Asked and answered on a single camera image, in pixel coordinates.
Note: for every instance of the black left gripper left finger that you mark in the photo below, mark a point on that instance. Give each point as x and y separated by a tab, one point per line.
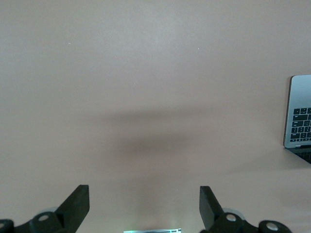
70	208

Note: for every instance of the grey laptop with black keys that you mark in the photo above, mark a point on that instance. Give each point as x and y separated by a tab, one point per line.
300	116

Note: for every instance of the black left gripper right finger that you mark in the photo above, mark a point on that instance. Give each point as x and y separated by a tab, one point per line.
211	208

